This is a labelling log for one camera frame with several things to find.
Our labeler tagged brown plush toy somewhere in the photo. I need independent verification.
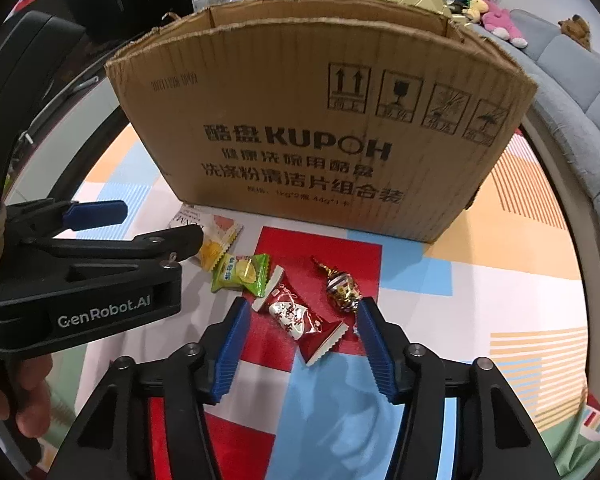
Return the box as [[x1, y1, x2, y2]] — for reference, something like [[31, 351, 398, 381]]
[[558, 15, 592, 51]]

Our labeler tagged white orange snack packet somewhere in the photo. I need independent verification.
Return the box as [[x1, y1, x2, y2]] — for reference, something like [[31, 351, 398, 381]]
[[189, 215, 244, 269]]

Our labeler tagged green yellow candy packet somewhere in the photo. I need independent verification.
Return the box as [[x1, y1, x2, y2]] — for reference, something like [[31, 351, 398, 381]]
[[211, 253, 271, 294]]

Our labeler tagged yellow plush toy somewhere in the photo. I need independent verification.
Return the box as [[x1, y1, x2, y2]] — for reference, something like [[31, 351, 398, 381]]
[[462, 0, 489, 24]]

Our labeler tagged pink plush toy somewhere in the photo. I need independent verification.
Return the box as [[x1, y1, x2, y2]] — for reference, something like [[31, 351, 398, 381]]
[[481, 0, 529, 49]]

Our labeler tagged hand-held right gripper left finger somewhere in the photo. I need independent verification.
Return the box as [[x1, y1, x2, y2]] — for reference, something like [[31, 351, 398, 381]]
[[45, 296, 253, 480]]

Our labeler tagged colourful patchwork mat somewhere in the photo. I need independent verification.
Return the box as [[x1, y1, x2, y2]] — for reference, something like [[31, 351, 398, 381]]
[[45, 120, 600, 480]]

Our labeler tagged grey sectional sofa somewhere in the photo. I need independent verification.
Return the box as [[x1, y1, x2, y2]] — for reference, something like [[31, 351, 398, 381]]
[[500, 9, 600, 283]]

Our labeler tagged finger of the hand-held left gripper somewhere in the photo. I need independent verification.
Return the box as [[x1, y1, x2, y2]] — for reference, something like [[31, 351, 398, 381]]
[[24, 224, 204, 269], [4, 198, 129, 242]]

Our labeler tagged brown cardboard box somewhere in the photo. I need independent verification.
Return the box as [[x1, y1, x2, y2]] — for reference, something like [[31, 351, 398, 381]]
[[105, 0, 539, 247]]

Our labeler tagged red white-label snack packet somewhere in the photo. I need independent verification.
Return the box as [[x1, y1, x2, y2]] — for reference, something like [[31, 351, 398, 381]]
[[253, 264, 349, 365]]

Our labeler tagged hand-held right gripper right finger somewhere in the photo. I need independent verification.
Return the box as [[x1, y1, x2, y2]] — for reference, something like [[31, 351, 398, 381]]
[[355, 296, 563, 480]]

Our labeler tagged person's left hand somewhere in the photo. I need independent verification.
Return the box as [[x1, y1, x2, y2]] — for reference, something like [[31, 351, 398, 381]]
[[0, 354, 68, 440]]

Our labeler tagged white printed snack packet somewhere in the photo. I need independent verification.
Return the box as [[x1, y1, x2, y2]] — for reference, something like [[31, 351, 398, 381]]
[[169, 204, 207, 232]]

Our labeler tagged gold foil twisted candy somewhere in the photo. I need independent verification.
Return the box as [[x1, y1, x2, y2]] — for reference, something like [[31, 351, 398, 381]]
[[310, 255, 362, 315]]

